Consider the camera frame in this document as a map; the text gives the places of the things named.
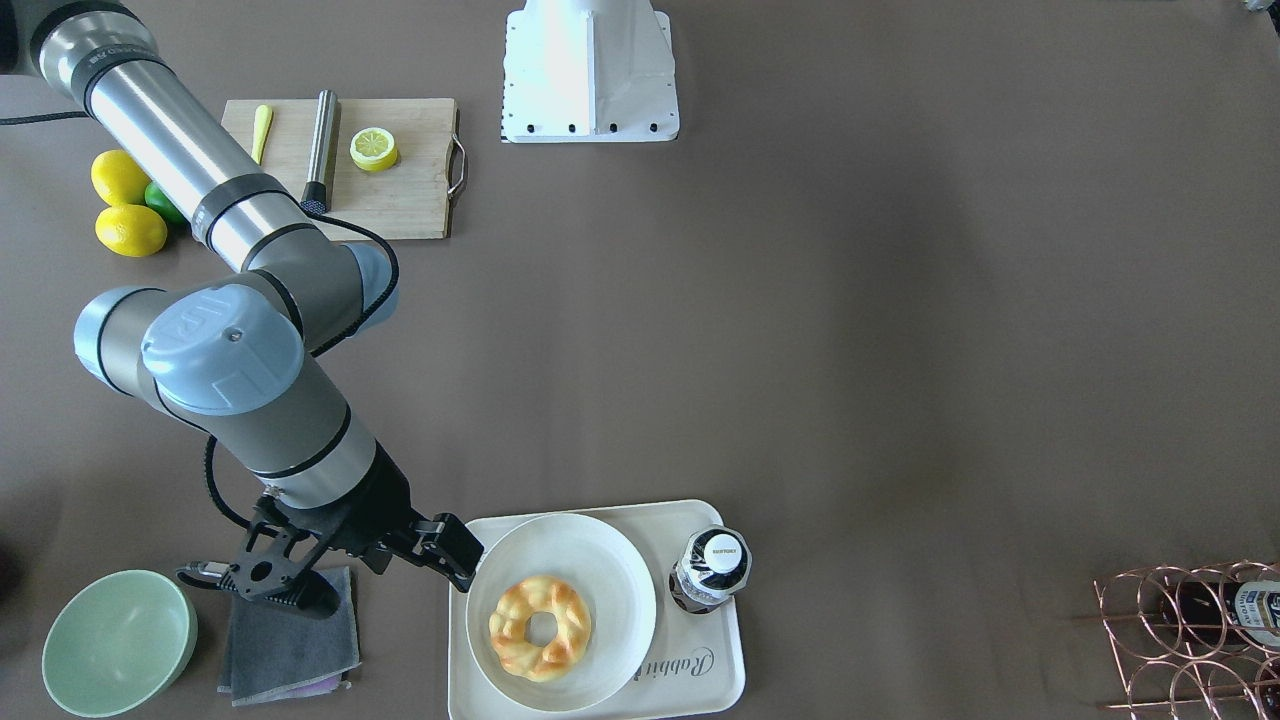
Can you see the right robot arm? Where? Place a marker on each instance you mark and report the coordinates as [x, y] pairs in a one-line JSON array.
[[235, 358]]

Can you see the dark tea bottle in rack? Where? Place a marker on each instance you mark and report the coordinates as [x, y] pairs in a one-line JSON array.
[[1226, 615]]

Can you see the yellow lemon upper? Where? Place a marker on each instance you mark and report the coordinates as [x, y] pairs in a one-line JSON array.
[[118, 179]]

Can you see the lemon half slice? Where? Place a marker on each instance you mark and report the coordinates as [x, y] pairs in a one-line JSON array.
[[374, 149]]

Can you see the yellow lemon lower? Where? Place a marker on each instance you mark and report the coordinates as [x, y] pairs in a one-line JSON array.
[[133, 231]]

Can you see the white round plate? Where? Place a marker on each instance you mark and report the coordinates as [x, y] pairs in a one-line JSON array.
[[600, 563]]

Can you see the green lime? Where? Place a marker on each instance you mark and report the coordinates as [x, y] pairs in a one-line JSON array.
[[155, 199]]

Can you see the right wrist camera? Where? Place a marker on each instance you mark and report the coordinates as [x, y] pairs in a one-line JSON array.
[[275, 567]]

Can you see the copper wire bottle rack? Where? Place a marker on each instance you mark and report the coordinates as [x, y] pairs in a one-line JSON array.
[[1163, 677]]

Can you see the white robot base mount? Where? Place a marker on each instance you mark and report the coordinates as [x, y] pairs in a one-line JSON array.
[[589, 72]]

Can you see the glazed twisted donut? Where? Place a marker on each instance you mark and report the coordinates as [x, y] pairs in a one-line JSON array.
[[540, 629]]

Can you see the wooden cutting board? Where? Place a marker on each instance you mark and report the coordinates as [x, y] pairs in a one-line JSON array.
[[412, 200]]

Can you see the cream rabbit tray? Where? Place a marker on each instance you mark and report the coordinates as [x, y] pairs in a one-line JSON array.
[[694, 664]]

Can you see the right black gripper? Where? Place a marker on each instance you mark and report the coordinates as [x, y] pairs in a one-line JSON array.
[[382, 506]]

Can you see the yellow plastic knife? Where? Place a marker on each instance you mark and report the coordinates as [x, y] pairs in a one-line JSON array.
[[262, 119]]

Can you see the grey folded cloth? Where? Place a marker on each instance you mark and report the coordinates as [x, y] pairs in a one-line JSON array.
[[273, 655]]

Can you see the dark tea bottle on tray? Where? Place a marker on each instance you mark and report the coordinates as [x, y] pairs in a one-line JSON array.
[[714, 565]]

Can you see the green bowl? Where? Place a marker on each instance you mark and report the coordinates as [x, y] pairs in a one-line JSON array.
[[117, 643]]

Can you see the yellow lemon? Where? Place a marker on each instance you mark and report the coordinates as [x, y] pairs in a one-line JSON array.
[[118, 179], [133, 231]]

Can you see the steel cylinder tool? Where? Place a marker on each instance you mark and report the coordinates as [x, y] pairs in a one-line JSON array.
[[315, 195]]

